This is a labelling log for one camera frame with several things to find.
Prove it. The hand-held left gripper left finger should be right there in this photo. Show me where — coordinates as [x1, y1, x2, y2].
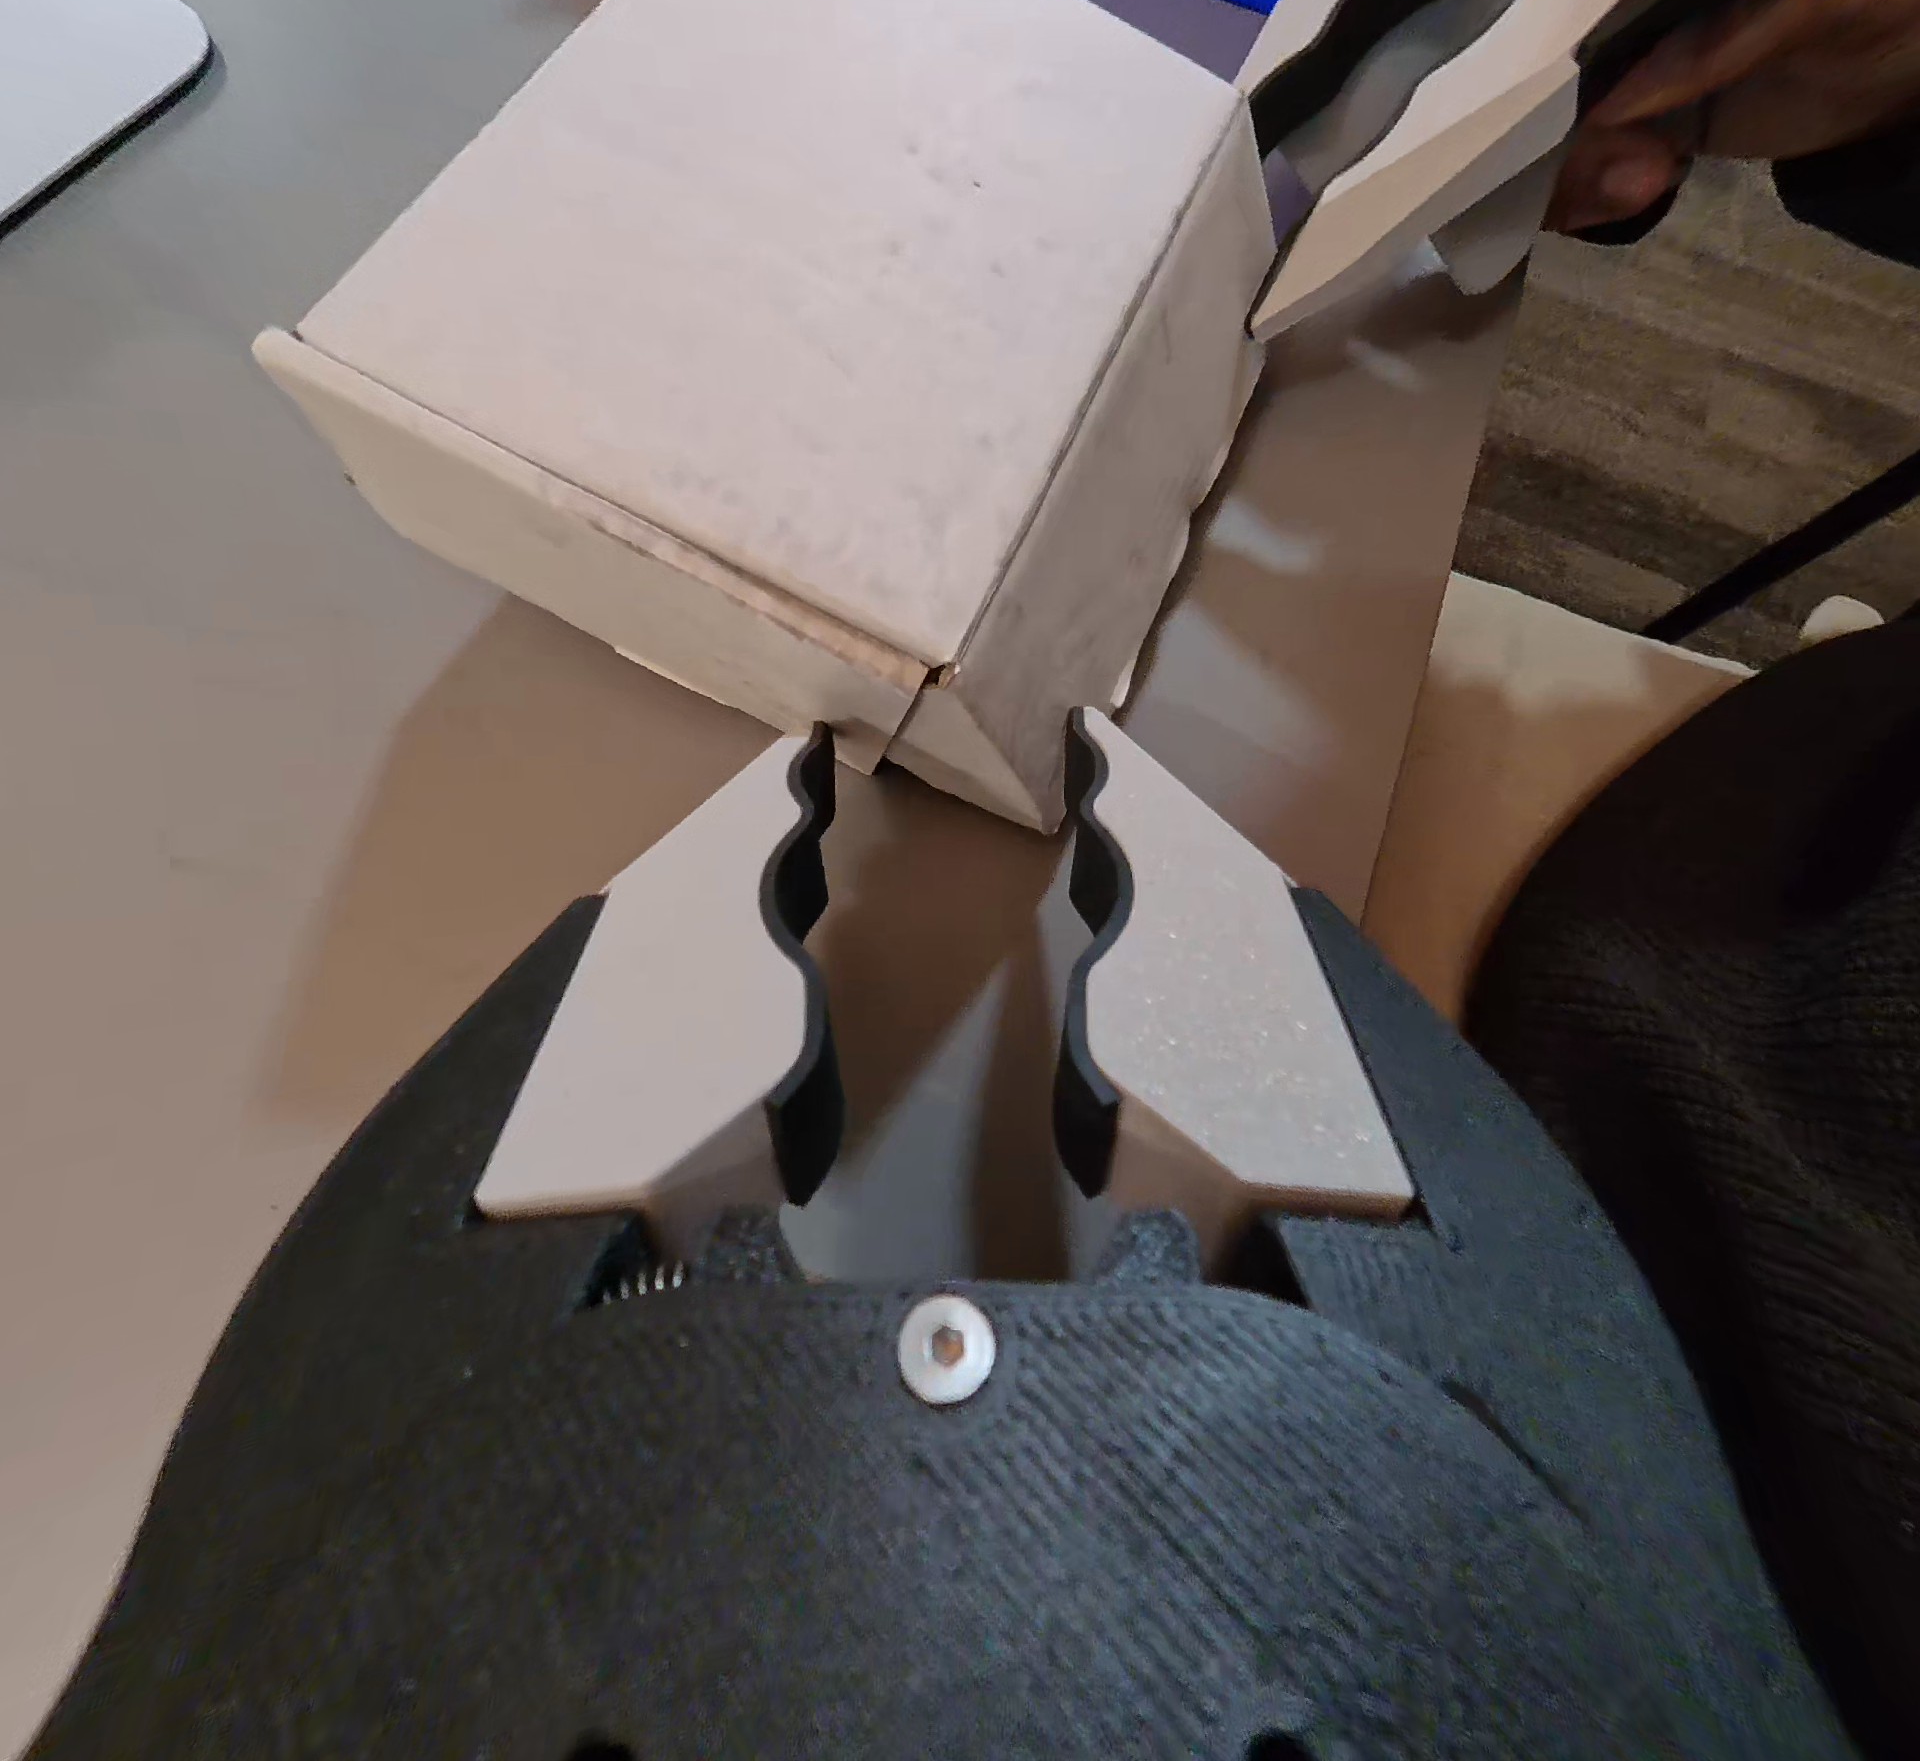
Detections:
[473, 722, 846, 1231]

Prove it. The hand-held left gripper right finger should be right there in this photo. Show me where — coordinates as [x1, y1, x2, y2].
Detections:
[1055, 706, 1423, 1245]

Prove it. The white cardboard mailer box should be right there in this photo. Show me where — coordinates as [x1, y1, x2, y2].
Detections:
[252, 0, 1277, 833]

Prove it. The grey desk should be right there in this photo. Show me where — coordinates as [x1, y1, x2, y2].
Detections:
[0, 0, 1536, 1761]

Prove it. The person's right hand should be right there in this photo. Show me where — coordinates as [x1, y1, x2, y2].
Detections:
[1545, 0, 1920, 235]

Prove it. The person's black sweater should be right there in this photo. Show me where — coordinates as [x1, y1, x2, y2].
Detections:
[1462, 622, 1920, 1761]

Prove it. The black office chair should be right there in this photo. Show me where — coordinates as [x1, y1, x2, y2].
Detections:
[1641, 455, 1920, 642]

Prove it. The white document stand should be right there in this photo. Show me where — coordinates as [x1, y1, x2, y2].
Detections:
[0, 0, 212, 235]

